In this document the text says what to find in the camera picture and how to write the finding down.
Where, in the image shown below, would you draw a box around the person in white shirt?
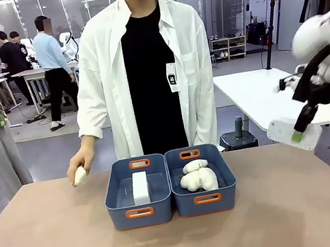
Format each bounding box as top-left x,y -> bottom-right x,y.
58,0 -> 226,174

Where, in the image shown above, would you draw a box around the wooden shoe rack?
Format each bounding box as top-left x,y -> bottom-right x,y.
208,34 -> 250,64

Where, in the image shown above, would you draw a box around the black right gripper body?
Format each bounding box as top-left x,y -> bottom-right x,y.
288,68 -> 330,111

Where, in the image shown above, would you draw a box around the white table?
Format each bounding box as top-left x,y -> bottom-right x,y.
211,58 -> 330,141

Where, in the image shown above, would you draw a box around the grey background table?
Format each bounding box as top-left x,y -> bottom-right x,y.
10,61 -> 86,119

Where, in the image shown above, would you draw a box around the black equipment case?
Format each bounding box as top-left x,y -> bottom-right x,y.
244,20 -> 272,48

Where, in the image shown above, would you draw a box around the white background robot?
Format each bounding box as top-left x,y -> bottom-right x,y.
57,30 -> 82,65

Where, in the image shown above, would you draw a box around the person's right hand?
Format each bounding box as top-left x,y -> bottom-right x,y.
62,133 -> 101,179

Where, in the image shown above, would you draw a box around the black-haired man dark top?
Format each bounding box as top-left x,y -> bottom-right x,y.
9,28 -> 34,73

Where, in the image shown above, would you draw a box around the white black name badge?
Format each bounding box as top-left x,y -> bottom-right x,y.
165,62 -> 181,94

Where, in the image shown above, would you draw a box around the black right arm cable sleeve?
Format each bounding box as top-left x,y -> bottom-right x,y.
294,39 -> 330,79

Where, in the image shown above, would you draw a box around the white plush toy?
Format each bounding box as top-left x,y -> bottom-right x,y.
70,165 -> 90,188
178,165 -> 220,195
180,157 -> 211,177

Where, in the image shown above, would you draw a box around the black tripod stand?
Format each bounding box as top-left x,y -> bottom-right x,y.
256,0 -> 288,70

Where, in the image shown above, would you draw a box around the man in black t-shirt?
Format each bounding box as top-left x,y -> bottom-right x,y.
0,27 -> 35,110

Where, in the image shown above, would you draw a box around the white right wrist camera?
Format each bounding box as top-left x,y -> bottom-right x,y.
276,73 -> 304,92

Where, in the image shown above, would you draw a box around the man in light-blue sweater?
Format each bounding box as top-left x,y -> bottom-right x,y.
28,11 -> 84,133

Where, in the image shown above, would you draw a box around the blue basket orange handles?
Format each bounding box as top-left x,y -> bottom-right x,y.
163,140 -> 242,220
98,151 -> 177,233

